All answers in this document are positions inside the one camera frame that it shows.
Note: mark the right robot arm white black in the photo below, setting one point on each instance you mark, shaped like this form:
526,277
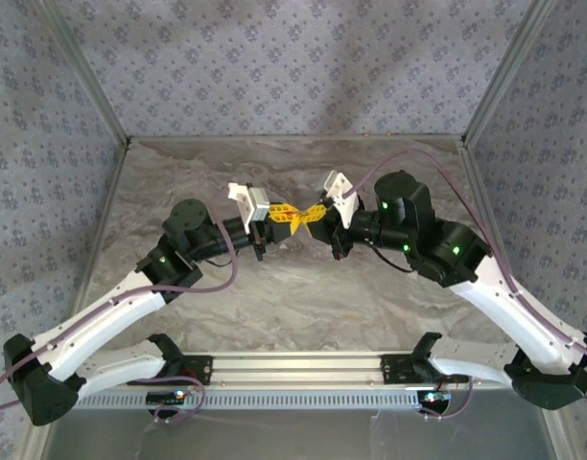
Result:
466,364

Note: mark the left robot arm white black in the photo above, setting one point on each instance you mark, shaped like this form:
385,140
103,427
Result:
121,366

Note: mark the small left circuit board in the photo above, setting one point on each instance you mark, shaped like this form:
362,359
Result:
161,397

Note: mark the small circuit board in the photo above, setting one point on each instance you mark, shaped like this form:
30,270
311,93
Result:
161,397
435,397

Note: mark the small right circuit board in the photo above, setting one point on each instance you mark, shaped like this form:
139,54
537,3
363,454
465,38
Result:
435,397

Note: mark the grey metal sheet panel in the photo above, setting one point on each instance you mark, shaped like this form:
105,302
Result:
298,436

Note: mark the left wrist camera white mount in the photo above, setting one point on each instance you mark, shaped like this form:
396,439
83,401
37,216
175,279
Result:
257,203

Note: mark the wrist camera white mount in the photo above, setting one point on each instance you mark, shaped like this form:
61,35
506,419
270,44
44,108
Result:
341,191
257,203

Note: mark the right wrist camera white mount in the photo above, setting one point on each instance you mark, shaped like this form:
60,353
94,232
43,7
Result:
341,191

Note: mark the aluminium back edge rail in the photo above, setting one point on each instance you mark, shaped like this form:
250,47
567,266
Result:
298,138

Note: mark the aluminium right side rail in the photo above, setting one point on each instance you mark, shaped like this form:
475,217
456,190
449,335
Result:
483,191

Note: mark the aluminium left side rail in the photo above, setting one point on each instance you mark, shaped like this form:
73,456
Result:
110,191

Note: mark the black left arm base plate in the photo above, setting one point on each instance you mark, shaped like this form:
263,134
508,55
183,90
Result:
201,362

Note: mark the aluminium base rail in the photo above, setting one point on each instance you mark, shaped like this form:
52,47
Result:
298,369

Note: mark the aluminium right corner post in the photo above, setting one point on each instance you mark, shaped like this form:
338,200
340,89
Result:
500,81

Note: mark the aluminium corner post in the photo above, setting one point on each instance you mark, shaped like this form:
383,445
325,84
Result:
500,81
95,81

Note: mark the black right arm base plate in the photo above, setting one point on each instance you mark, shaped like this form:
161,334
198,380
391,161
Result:
394,371

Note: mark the aluminium left corner post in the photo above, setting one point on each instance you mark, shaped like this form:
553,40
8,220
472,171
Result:
95,81

